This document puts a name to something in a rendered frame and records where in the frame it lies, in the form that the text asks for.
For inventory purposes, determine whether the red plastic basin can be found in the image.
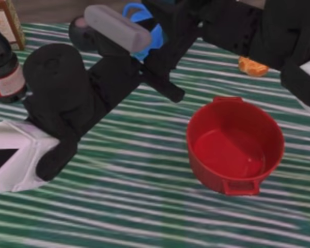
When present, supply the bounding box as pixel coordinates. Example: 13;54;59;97
185;96;285;196

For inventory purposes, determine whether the blue plastic toy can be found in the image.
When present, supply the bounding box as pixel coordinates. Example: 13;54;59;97
122;2;169;62

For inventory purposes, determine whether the peeled orange tangerine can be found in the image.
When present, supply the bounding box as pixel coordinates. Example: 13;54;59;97
238;56;270;78

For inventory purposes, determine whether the brown and white carton box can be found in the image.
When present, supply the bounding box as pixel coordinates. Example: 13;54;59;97
0;0;25;51

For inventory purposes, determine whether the dark bottle with red label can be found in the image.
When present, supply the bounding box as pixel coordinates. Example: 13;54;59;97
0;22;28;104

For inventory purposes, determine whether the green white striped cloth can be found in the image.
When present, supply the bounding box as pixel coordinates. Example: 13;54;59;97
0;22;310;248

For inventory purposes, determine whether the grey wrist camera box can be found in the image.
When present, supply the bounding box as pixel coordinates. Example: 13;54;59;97
84;4;152;52

